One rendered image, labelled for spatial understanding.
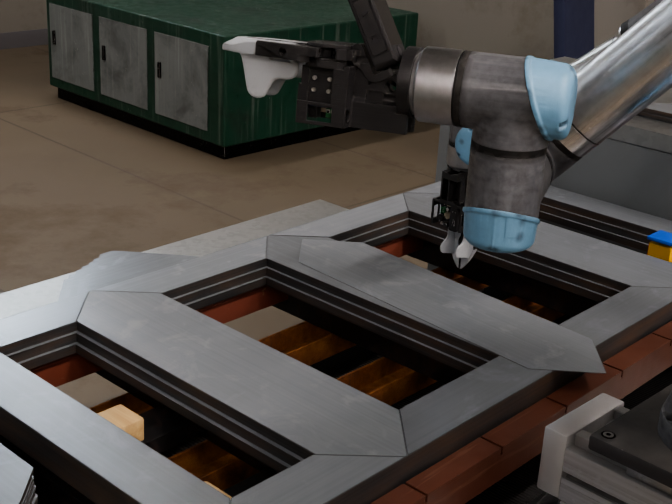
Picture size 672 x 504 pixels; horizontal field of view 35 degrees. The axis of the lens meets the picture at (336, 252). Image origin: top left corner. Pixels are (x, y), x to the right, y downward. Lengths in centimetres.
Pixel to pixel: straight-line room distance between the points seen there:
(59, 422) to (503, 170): 80
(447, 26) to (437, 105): 565
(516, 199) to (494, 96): 10
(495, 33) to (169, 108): 194
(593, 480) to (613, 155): 141
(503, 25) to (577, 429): 518
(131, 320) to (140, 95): 434
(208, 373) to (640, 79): 86
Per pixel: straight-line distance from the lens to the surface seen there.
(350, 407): 163
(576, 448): 138
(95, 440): 155
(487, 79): 105
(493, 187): 107
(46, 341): 187
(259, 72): 113
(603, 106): 116
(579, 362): 184
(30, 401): 166
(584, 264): 226
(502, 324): 194
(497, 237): 108
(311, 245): 222
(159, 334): 183
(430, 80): 105
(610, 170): 268
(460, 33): 664
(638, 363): 198
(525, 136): 105
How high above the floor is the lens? 167
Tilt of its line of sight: 22 degrees down
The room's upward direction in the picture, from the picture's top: 3 degrees clockwise
